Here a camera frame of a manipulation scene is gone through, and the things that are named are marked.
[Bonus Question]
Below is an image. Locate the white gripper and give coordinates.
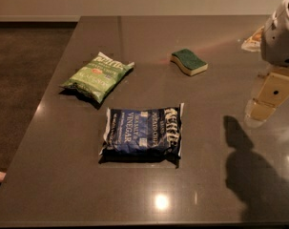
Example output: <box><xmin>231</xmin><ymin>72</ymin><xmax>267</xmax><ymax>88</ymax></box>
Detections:
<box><xmin>244</xmin><ymin>0</ymin><xmax>289</xmax><ymax>128</ymax></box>

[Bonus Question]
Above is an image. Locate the green yellow sponge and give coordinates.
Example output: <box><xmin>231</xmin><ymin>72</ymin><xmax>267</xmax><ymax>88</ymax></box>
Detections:
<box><xmin>171</xmin><ymin>49</ymin><xmax>208</xmax><ymax>76</ymax></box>

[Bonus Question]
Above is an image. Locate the green chip bag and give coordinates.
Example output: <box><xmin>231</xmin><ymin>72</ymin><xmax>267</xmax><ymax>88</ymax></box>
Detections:
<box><xmin>61</xmin><ymin>52</ymin><xmax>134</xmax><ymax>103</ymax></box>

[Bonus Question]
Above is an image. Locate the blue chip bag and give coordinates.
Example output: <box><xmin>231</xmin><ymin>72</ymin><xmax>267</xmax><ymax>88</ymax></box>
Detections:
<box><xmin>100</xmin><ymin>103</ymin><xmax>184</xmax><ymax>158</ymax></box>

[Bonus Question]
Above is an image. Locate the small snack packet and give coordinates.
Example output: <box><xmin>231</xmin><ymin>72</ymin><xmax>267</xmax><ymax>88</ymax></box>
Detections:
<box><xmin>241</xmin><ymin>27</ymin><xmax>264</xmax><ymax>52</ymax></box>

